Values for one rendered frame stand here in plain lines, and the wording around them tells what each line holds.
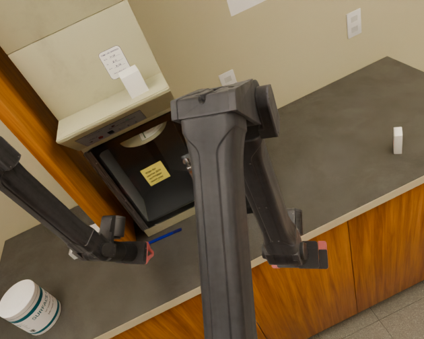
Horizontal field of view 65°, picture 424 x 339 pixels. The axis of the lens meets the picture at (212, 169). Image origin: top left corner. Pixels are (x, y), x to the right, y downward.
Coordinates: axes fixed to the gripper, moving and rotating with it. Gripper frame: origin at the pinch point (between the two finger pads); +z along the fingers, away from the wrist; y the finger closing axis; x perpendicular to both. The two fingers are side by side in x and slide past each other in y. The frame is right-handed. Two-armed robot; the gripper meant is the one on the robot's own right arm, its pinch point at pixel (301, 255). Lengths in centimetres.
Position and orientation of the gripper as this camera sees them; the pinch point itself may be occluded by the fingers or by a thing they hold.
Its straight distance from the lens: 97.7
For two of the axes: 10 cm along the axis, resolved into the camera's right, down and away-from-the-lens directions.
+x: -0.1, 9.6, -2.9
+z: 3.8, 2.7, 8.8
